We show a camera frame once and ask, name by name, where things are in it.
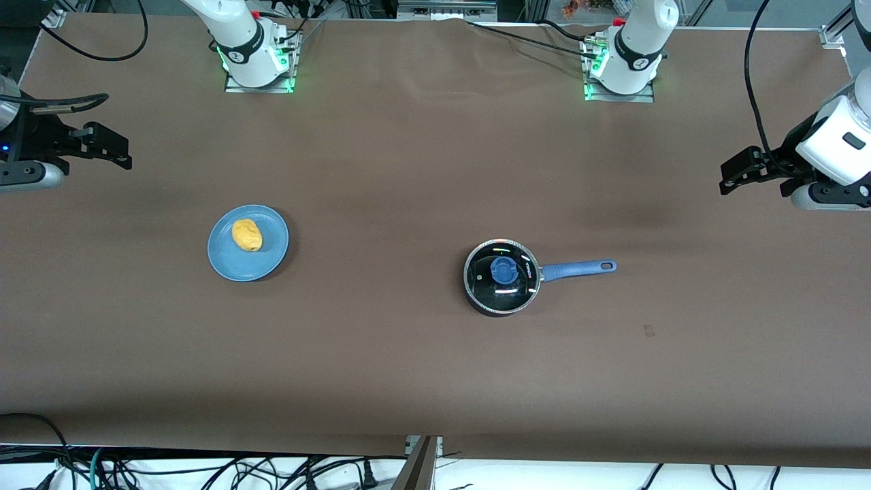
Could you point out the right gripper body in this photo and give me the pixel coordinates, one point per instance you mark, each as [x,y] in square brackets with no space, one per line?
[35,138]

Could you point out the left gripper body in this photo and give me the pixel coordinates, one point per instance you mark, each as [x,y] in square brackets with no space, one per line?
[787,155]

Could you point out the yellow potato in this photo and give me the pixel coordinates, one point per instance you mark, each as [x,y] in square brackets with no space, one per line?
[247,235]

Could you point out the glass lid with blue knob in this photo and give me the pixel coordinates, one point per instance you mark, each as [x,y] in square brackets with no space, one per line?
[486,286]

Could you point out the blue round plate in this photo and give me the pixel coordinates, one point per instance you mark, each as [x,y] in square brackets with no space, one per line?
[231,262]

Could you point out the black power plug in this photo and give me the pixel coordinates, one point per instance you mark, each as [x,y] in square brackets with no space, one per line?
[368,475]

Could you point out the aluminium corner bracket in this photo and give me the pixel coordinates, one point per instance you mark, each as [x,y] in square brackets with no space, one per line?
[833,35]
[54,18]

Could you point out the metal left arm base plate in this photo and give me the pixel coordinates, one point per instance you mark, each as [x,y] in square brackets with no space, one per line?
[643,96]

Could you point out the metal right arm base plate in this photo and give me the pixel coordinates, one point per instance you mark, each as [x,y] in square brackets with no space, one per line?
[235,86]

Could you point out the grey aluminium frame rail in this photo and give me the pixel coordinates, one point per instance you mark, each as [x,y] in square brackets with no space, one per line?
[446,8]

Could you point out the aluminium frame strut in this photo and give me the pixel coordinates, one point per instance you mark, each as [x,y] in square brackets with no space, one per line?
[422,466]

